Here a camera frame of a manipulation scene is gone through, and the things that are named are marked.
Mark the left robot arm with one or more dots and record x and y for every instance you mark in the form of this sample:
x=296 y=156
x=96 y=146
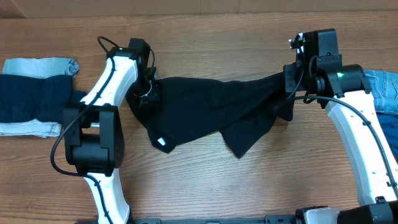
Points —
x=93 y=135

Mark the folded light grey garment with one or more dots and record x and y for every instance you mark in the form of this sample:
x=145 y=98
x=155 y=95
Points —
x=37 y=68

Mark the dark blue garment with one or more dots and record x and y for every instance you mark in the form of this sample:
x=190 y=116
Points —
x=389 y=127

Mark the folded navy garment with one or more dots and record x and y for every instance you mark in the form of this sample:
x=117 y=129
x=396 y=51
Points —
x=25 y=98

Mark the black polo shirt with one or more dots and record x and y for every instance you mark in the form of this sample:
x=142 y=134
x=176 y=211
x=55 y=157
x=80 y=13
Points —
x=190 y=108

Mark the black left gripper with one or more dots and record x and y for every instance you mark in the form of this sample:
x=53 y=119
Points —
x=157 y=98

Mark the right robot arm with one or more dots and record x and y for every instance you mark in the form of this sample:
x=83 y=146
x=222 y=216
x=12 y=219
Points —
x=345 y=93

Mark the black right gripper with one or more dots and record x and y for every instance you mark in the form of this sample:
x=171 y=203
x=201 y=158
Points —
x=289 y=76

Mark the light blue denim jeans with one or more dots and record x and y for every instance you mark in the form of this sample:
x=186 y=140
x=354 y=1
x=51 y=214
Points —
x=384 y=90

